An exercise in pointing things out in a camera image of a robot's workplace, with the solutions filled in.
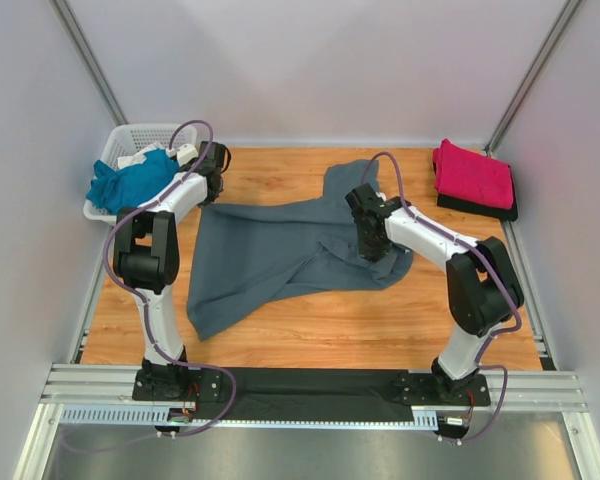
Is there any white slotted cable duct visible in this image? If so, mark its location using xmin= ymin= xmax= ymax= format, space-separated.
xmin=60 ymin=405 xmax=438 ymax=431

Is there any white t-shirt in basket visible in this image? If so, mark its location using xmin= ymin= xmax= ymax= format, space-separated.
xmin=117 ymin=142 xmax=164 ymax=170

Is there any left aluminium corner post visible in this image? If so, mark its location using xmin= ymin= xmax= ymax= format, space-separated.
xmin=50 ymin=0 xmax=128 ymax=126

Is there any white plastic laundry basket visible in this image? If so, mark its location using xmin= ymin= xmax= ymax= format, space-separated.
xmin=83 ymin=123 xmax=198 ymax=227

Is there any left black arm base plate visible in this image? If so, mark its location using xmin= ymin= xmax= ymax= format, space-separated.
xmin=132 ymin=369 xmax=232 ymax=402

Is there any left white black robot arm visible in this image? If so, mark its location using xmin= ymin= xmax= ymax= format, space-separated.
xmin=113 ymin=141 xmax=231 ymax=401

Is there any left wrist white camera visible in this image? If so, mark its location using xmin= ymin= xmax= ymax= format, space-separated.
xmin=166 ymin=143 xmax=198 ymax=166

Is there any black base cloth strip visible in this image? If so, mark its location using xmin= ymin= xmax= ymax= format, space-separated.
xmin=223 ymin=368 xmax=413 ymax=422

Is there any folded magenta t-shirt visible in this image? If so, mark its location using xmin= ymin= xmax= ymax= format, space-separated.
xmin=433 ymin=139 xmax=514 ymax=210

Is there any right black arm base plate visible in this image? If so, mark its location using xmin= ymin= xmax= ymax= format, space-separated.
xmin=390 ymin=372 xmax=491 ymax=407

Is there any right aluminium corner post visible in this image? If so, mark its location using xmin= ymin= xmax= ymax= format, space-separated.
xmin=483 ymin=0 xmax=584 ymax=157

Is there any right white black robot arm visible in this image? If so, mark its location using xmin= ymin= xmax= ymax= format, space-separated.
xmin=346 ymin=183 xmax=524 ymax=404

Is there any grey-blue t-shirt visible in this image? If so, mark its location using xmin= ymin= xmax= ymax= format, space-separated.
xmin=186 ymin=160 xmax=414 ymax=340

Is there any teal blue t-shirt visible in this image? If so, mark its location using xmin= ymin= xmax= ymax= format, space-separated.
xmin=86 ymin=149 xmax=179 ymax=215

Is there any folded black t-shirt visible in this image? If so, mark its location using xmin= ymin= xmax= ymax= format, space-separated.
xmin=433 ymin=163 xmax=519 ymax=221

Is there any aluminium corner post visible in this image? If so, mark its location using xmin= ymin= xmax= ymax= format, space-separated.
xmin=483 ymin=0 xmax=584 ymax=157
xmin=50 ymin=0 xmax=128 ymax=126

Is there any aluminium front rail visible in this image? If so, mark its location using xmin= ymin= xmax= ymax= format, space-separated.
xmin=39 ymin=364 xmax=588 ymax=413

